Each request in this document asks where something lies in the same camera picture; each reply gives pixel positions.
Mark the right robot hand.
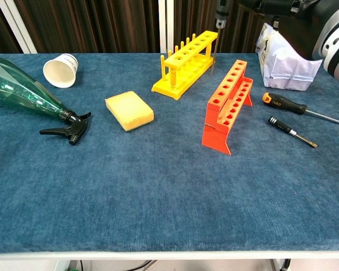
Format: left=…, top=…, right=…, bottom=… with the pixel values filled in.
left=237, top=0, right=328, bottom=60

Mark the black orange handled screwdriver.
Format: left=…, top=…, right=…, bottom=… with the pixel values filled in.
left=262, top=92, right=339, bottom=126

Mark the silver carbon handle precision screwdriver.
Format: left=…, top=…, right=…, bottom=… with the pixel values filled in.
left=210, top=0, right=233, bottom=76

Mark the small black precision screwdriver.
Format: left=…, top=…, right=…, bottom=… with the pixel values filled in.
left=268, top=116, right=318, bottom=148

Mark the white paper package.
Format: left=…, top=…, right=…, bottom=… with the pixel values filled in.
left=255, top=23, right=323, bottom=91

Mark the orange tool rack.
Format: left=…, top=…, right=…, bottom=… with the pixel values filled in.
left=201, top=59, right=254, bottom=156

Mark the yellow test tube rack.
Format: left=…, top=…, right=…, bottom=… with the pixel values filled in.
left=151, top=30, right=219, bottom=100

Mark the yellow sponge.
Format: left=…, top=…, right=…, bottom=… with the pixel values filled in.
left=105, top=90, right=155, bottom=132

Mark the dark brown curtain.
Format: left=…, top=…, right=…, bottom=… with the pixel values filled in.
left=0, top=0, right=314, bottom=54

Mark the blue table cloth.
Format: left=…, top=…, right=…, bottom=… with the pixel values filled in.
left=0, top=53, right=339, bottom=253

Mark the white paper cup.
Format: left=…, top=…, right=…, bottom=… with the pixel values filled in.
left=42, top=53, right=79, bottom=89

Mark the green spray bottle black trigger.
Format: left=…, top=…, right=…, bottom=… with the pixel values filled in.
left=0, top=56, right=92, bottom=146

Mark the upright white frame post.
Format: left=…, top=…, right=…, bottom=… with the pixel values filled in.
left=158, top=0, right=175, bottom=54

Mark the slanted white frame post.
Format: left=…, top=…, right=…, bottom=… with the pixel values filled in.
left=0, top=0, right=38, bottom=54

